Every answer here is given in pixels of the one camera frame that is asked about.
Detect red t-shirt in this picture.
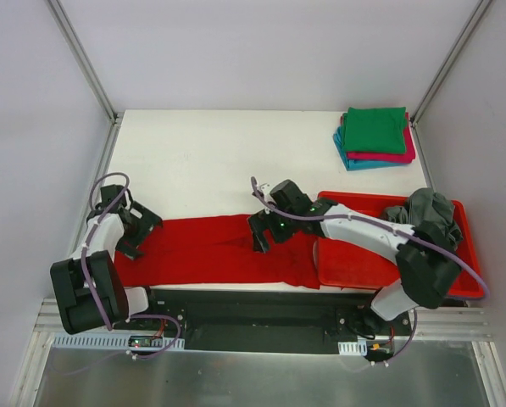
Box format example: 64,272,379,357
114,215,320,289

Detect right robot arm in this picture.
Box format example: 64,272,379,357
247,179,463,335

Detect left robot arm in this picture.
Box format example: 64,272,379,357
50,185,163,335

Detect red plastic tray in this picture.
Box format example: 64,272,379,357
315,191,482,290

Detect teal folded t-shirt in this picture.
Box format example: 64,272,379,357
332,125,403,171

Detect green folded t-shirt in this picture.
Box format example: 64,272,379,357
343,107,407,154

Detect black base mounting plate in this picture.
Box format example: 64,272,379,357
115,289,411,354

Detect grey crumpled t-shirt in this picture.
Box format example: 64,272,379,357
381,188,464,250

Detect magenta folded t-shirt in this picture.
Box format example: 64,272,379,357
340,111,415,164

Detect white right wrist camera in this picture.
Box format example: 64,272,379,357
253,183,275,214

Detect left aluminium frame post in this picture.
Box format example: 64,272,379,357
44,0,119,124

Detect aluminium frame post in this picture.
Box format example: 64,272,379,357
44,0,119,124
411,0,495,126

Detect left white cable duct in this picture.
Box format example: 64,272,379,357
53,333,185,353

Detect white cable duct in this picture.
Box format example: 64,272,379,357
337,340,368,357
53,333,185,353

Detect right white cable duct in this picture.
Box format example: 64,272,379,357
337,340,368,357

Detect right aluminium frame post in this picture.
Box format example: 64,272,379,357
411,0,495,126

